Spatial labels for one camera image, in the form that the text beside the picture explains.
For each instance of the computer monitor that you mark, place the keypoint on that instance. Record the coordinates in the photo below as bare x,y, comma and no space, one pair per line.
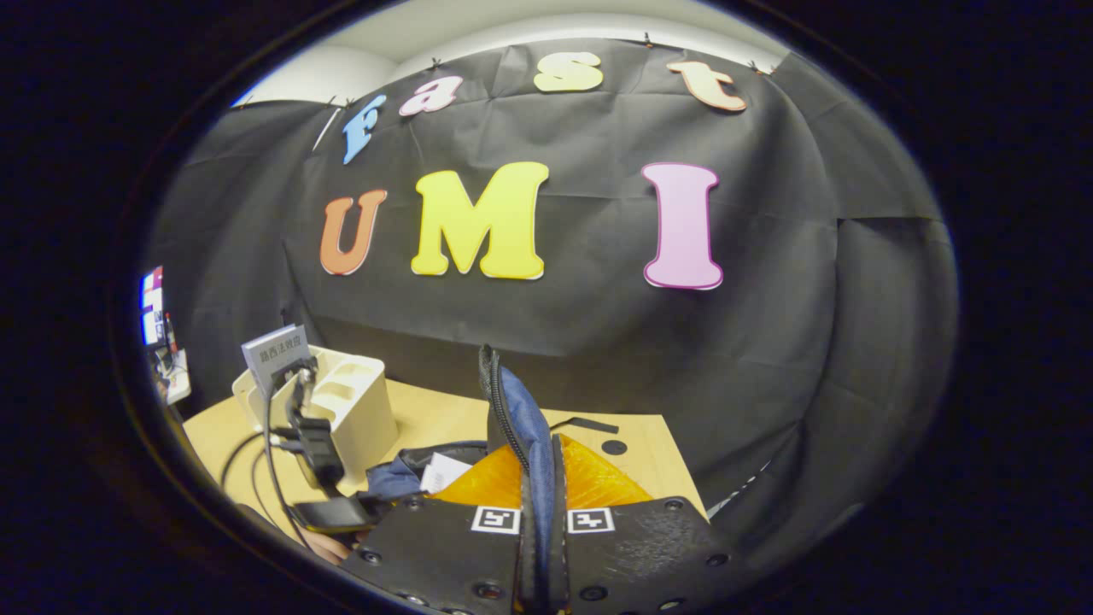
151,307

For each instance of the lavender cover book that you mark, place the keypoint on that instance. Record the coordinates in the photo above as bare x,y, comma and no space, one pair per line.
273,350

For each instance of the small black round disc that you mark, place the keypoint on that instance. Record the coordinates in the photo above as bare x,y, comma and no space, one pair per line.
613,447

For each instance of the navy blue schoolbag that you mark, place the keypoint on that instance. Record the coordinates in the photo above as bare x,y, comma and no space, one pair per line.
525,418

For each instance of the cream plastic bookshelf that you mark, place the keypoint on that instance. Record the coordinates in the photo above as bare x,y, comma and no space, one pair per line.
363,410

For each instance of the white cover book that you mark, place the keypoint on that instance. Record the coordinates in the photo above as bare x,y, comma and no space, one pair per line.
444,471

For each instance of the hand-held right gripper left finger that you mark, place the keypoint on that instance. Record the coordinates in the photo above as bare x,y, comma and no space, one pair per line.
427,547

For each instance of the white side desk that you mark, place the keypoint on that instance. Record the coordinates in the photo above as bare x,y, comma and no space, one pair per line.
178,380

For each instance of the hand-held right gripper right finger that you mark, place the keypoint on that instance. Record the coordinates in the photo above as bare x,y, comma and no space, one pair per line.
649,547

